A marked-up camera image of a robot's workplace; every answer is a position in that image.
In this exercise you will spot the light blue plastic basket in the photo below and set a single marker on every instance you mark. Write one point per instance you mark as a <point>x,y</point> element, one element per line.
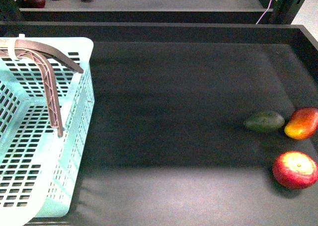
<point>39,169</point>

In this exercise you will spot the brown basket handle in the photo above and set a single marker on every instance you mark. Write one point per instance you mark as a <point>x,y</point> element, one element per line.
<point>39,53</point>

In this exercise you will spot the red yellow apple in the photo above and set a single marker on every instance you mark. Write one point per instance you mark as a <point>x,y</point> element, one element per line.
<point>295,170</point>

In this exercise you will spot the green avocado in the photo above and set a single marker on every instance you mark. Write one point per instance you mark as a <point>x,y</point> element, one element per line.
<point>264,122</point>

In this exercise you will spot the red yellow mango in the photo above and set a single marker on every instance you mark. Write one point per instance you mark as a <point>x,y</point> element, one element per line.
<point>303,123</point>

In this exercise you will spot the white zip tie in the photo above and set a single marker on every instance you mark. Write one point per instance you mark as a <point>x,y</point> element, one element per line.
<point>11,46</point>

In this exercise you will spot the black shelf upright post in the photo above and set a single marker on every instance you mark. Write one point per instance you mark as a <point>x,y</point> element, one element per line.
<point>285,11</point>

